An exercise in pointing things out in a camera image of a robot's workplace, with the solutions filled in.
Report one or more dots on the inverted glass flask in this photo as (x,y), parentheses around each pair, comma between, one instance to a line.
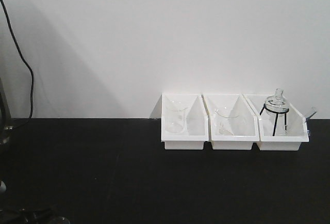
(277,96)

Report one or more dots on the middle white plastic bin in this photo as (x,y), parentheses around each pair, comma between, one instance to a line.
(245,128)

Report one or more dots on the right white plastic bin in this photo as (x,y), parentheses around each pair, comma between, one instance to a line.
(282,141)

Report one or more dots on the grey metal stand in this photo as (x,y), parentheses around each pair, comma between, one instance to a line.
(6,121)

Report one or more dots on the left white plastic bin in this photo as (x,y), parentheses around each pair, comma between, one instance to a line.
(195,132)

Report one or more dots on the white plastic bin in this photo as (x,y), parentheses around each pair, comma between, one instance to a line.
(195,132)
(282,141)
(245,128)

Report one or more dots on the clear glass beaker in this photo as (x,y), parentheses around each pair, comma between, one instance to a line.
(175,116)

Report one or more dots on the clear glass tube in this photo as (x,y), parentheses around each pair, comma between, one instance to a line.
(310,113)

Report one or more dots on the clear glass funnel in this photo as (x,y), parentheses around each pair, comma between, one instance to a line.
(226,117)

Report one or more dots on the black wire tripod stand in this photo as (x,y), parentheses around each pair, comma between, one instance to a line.
(276,108)

